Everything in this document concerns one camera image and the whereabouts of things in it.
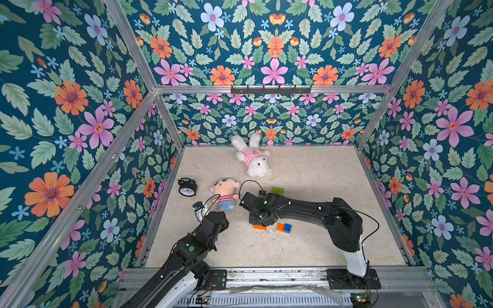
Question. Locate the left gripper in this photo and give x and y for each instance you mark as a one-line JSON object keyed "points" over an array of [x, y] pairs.
{"points": [[224, 223]]}

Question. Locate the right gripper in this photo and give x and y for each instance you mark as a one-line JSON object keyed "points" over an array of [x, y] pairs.
{"points": [[256, 214]]}

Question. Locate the orange lego brick long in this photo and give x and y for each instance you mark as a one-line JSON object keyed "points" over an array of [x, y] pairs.
{"points": [[259, 227]]}

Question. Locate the blue lego brick square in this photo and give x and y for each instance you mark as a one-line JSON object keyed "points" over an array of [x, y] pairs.
{"points": [[287, 228]]}

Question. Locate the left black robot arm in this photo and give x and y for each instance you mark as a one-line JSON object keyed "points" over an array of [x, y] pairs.
{"points": [[185, 269]]}

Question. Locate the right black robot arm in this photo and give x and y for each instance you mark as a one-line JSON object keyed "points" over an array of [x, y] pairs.
{"points": [[343, 223]]}

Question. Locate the green lego brick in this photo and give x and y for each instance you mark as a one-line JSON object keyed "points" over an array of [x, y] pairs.
{"points": [[278, 190]]}

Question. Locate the pink plush doll striped shirt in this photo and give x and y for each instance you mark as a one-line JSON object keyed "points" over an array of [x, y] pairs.
{"points": [[225, 189]]}

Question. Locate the black alarm clock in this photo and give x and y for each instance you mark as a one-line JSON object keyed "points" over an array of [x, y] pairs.
{"points": [[187, 187]]}

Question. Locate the white plush bunny pink shirt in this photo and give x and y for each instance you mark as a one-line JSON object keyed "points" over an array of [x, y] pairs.
{"points": [[255, 159]]}

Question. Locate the green circuit board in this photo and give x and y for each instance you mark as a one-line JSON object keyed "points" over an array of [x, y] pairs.
{"points": [[360, 300]]}

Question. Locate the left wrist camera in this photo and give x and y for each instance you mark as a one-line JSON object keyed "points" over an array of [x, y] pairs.
{"points": [[200, 210]]}

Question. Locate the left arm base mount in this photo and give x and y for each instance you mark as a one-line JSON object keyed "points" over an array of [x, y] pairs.
{"points": [[215, 280]]}

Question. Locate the small controller board with wires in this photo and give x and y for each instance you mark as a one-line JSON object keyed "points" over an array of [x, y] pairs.
{"points": [[202, 300]]}

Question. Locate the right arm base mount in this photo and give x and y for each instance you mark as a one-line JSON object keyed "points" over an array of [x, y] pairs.
{"points": [[341, 279]]}

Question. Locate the black wall hook bar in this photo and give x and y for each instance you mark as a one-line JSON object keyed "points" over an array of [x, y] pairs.
{"points": [[277, 89]]}

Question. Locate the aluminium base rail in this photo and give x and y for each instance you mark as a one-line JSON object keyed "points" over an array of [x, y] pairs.
{"points": [[401, 286]]}

